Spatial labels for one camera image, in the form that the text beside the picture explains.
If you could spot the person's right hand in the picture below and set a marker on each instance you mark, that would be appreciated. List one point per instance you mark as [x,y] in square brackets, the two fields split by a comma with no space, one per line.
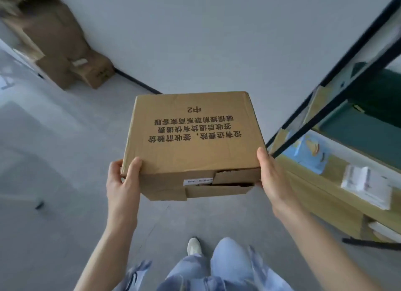
[277,187]

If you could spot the person's left hand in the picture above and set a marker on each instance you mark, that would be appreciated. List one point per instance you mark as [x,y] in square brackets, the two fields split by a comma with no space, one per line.
[120,196]

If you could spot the person's left thumb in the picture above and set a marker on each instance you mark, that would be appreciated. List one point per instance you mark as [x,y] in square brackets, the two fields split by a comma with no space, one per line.
[135,172]

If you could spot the person's right thumb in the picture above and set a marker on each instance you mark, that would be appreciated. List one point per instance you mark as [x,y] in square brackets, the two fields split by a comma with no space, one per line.
[265,164]

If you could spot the brown printed cardboard box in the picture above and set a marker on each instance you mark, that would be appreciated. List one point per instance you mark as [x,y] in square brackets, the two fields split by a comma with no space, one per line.
[194,137]

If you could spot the person's left forearm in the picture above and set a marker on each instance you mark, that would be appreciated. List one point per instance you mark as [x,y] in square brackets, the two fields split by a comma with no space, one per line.
[106,253]

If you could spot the person's right forearm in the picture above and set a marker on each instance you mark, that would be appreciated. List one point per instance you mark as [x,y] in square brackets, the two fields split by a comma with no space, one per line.
[329,253]

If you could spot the light blue packet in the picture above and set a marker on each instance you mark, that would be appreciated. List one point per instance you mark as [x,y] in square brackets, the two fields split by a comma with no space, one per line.
[310,153]

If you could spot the wooden shelf board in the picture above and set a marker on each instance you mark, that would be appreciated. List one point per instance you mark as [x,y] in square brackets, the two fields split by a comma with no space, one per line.
[325,187]

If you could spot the yellowish cardboard sheet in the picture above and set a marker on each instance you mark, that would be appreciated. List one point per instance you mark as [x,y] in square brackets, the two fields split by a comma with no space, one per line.
[318,107]

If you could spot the black baseboard strip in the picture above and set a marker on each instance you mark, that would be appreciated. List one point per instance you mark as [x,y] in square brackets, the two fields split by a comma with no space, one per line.
[137,80]

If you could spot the person's white shoe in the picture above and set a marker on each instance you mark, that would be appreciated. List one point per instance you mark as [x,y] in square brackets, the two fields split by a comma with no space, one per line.
[195,246]

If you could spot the person's blue jeans legs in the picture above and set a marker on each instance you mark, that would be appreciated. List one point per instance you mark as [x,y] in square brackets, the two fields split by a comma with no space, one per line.
[219,265]

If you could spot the small brown cardboard box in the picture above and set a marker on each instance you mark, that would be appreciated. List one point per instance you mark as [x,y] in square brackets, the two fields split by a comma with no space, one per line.
[94,68]

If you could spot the white cabinet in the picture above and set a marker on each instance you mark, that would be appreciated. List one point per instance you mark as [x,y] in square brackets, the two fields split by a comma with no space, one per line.
[25,62]

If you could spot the tall brown cardboard box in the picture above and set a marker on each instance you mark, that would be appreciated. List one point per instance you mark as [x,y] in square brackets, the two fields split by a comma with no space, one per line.
[53,34]

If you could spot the black metal shelf frame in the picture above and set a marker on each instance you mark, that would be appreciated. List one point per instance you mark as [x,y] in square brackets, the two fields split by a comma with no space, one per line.
[341,81]

